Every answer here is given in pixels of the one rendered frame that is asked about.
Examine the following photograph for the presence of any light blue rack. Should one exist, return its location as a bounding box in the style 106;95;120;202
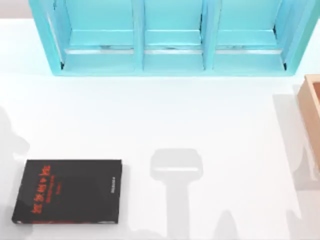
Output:
28;0;317;78

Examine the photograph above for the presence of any black book with red lettering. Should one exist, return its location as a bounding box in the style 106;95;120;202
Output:
11;158;124;225

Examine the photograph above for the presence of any shallow salmon-coloured box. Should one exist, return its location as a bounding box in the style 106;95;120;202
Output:
296;73;320;180

